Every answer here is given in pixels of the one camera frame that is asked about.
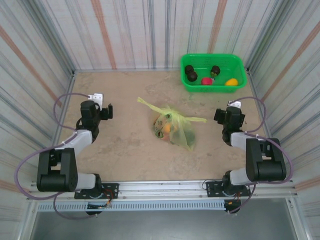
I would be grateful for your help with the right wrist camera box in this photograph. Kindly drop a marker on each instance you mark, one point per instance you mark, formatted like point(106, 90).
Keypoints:
point(235, 103)

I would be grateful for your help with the pink-red fake apple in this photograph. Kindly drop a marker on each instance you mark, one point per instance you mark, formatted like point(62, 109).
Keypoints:
point(206, 81)

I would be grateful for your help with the aluminium table edge profile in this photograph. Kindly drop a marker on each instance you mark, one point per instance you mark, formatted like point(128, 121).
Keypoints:
point(255, 95)
point(70, 86)

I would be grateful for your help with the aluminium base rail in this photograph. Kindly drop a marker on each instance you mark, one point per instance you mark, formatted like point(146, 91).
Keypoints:
point(162, 187)

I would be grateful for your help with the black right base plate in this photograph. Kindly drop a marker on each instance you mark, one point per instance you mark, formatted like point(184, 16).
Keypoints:
point(212, 188)

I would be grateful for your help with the yellow fake lemon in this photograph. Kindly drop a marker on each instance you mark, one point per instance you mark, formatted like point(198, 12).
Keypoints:
point(231, 82)

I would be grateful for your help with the yellow avocado-print plastic bag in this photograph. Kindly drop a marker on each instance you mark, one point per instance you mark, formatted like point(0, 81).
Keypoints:
point(180, 135)

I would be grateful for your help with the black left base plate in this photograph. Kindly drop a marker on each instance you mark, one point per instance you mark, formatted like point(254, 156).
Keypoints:
point(111, 190)

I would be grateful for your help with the green plastic basket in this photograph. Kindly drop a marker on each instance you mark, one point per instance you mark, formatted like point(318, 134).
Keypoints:
point(212, 88)

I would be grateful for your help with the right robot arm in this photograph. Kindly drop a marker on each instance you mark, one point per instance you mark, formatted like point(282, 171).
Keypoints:
point(265, 162)

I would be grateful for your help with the orange fake orange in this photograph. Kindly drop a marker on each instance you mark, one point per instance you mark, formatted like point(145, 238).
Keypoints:
point(167, 128)

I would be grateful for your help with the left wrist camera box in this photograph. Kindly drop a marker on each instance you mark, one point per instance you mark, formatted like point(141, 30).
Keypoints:
point(97, 97)

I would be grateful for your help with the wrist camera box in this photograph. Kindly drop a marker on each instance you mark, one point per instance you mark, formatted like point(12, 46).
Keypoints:
point(97, 97)
point(235, 103)

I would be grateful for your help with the dark fake mangosteen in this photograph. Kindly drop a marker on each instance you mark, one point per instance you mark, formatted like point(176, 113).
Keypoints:
point(189, 69)
point(215, 70)
point(192, 77)

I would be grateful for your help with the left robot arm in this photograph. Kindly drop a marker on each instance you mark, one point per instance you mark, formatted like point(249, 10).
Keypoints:
point(55, 172)

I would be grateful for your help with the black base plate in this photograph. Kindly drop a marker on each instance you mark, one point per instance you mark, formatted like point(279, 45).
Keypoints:
point(212, 188)
point(111, 190)

